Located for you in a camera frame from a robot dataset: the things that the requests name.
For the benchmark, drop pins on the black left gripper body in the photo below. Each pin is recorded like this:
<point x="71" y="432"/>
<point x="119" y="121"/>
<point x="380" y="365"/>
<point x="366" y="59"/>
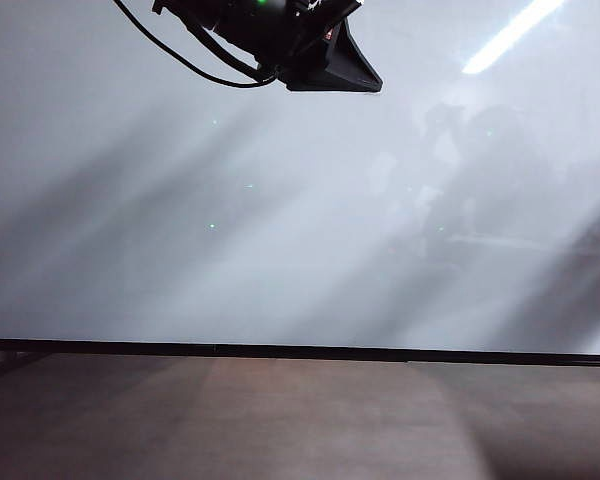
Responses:
<point x="305" y="30"/>

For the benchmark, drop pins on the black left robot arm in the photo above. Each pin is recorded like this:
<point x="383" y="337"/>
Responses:
<point x="240" y="12"/>

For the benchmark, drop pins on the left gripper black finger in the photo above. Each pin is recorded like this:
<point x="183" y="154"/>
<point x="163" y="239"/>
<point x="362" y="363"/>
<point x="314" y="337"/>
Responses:
<point x="347" y="70"/>

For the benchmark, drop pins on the white board with black frame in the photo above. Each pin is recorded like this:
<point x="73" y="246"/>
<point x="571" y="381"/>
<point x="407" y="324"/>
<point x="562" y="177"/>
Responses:
<point x="260" y="225"/>

